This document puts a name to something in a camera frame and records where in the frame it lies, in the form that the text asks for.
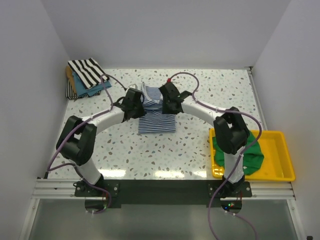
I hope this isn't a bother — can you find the aluminium frame rail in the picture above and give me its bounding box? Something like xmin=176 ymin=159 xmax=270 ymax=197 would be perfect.
xmin=32 ymin=68 xmax=307 ymax=240

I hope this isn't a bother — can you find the green tank top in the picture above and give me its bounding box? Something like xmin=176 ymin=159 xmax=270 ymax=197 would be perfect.
xmin=212 ymin=136 xmax=265 ymax=176

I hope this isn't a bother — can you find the blue folded tank top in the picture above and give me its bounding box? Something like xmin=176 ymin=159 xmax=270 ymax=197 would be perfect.
xmin=72 ymin=72 xmax=112 ymax=98

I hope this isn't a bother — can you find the black white wide-striped folded top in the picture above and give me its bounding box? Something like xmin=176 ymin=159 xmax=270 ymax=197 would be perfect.
xmin=67 ymin=58 xmax=109 ymax=90

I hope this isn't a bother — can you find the mustard folded tank top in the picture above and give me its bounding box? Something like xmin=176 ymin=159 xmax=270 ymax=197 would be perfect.
xmin=65 ymin=65 xmax=77 ymax=94

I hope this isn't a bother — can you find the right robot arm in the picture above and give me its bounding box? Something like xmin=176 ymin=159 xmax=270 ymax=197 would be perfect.
xmin=159 ymin=82 xmax=250 ymax=197

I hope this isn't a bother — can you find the yellow plastic tray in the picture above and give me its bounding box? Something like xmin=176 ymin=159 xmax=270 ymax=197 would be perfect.
xmin=209 ymin=128 xmax=296 ymax=182

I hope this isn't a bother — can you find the blue white striped tank top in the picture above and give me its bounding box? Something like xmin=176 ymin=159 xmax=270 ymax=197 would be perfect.
xmin=138 ymin=82 xmax=177 ymax=135

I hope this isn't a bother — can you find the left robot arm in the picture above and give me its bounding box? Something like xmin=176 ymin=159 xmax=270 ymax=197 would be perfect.
xmin=56 ymin=88 xmax=145 ymax=196

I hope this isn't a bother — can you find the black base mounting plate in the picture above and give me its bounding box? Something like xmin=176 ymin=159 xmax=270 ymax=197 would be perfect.
xmin=73 ymin=179 xmax=253 ymax=210

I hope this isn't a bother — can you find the thin-striped black white folded top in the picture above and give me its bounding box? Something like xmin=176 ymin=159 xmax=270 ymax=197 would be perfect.
xmin=65 ymin=81 xmax=102 ymax=100

